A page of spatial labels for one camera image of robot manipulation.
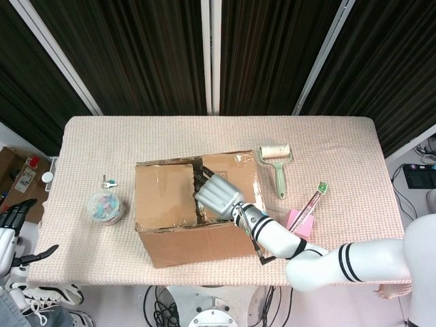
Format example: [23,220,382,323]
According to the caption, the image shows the black electronic device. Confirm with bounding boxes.
[403,163,436,189]

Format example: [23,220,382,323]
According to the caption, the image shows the pink waffle tablecloth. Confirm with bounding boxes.
[26,115,418,301]

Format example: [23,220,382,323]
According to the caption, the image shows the black cable bundle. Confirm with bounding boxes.
[142,285,180,327]

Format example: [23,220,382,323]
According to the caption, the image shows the white black sneaker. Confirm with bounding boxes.
[67,310,95,327]
[18,283,84,307]

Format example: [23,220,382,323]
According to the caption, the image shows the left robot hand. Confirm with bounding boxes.
[0,199,59,277]

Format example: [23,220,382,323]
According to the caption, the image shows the blue jeans leg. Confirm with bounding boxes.
[0,287,74,327]

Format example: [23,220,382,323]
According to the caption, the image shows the brown cardboard box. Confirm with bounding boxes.
[134,149,268,270]

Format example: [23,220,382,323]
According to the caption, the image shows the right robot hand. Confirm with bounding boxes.
[193,164,245,219]

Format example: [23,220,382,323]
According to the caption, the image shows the pink sticky note block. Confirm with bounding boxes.
[287,208,314,238]

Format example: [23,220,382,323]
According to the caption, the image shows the clear tub of coloured clips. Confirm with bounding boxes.
[85,190,124,225]

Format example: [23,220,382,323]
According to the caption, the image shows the packaged chopsticks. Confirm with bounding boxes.
[289,181,328,236]

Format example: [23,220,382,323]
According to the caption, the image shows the white partition frame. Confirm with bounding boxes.
[9,0,104,116]
[291,0,356,116]
[200,0,222,115]

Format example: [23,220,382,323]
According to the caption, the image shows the silver robot base column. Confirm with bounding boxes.
[187,295,241,327]

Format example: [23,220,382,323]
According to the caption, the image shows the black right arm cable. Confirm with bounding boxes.
[238,204,274,267]

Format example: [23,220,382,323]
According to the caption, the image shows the green handled lint roller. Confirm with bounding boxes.
[257,144,294,200]

